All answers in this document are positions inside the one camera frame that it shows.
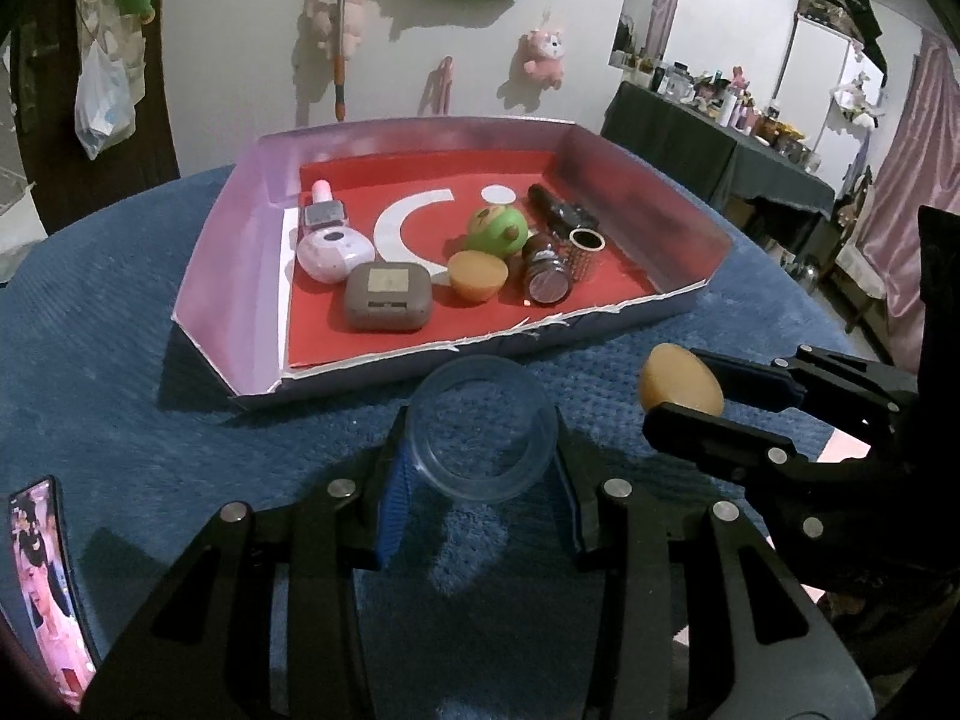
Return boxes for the tan egg shaped object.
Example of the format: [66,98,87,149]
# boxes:
[638,343,726,416]

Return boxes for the clear plastic cup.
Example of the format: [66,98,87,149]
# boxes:
[402,356,558,504]

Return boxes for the dark brown round-capped bottle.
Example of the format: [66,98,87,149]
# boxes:
[523,232,573,305]

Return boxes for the tan round cake half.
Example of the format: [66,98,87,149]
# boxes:
[448,250,509,304]

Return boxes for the green capybara squishy toy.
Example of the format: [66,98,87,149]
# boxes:
[464,205,529,260]

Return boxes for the grey square earbud case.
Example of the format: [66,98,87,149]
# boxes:
[343,262,433,332]

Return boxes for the white pink round device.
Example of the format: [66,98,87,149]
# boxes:
[296,226,376,284]

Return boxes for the rhinestone black cylinder holder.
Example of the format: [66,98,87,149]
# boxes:
[566,227,607,283]

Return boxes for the smartphone with lit screen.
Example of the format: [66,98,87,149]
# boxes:
[8,476,98,712]

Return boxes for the dark green covered side table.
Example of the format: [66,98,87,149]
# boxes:
[601,82,835,218]

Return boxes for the pink curtain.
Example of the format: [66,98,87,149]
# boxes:
[857,32,958,372]

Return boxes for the black nail polish bottle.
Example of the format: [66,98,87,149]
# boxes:
[527,184,599,239]

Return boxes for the blue fuzzy table cover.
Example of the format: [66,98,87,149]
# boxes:
[2,169,850,718]

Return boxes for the white refrigerator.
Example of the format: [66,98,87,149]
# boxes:
[775,16,884,188]

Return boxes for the pink red cardboard tray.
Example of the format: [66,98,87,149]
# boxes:
[172,117,732,403]

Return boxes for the pink nail polish bottle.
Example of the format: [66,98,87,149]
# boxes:
[299,179,348,232]

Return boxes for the pink plush hamster toy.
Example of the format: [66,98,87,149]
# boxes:
[523,29,566,89]

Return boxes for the white plastic bag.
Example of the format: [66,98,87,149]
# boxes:
[73,43,135,161]

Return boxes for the pink plush pig toy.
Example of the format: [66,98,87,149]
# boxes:
[304,0,368,60]

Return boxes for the dark wooden door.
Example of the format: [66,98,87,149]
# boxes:
[2,0,181,232]

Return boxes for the pink hanging straps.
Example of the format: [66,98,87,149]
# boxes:
[418,53,458,118]

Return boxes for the orange grey mop handle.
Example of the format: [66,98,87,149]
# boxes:
[334,0,347,122]

